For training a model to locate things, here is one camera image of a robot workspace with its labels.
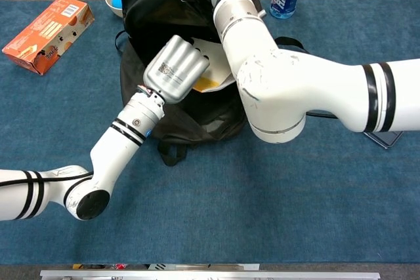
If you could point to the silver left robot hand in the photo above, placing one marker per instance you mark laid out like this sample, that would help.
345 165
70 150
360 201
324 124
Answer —
174 70

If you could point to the white book with yellow band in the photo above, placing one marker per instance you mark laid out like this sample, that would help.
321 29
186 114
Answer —
213 53

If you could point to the black backpack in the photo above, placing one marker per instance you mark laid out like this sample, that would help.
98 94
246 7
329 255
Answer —
154 8

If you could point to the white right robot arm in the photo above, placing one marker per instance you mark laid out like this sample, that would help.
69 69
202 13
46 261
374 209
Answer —
279 90

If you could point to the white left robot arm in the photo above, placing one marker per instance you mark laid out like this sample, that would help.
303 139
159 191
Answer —
111 149

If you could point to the white bowl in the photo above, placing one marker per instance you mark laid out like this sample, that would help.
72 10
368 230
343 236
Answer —
111 11

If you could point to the blue ball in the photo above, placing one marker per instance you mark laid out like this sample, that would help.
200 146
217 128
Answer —
116 1

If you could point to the orange snack box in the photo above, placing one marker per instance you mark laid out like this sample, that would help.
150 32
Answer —
46 34

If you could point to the silver metal bracket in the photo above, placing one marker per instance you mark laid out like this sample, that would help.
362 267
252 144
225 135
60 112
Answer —
203 267

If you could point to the aluminium rail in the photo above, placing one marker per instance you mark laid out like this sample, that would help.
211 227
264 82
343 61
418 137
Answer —
210 275

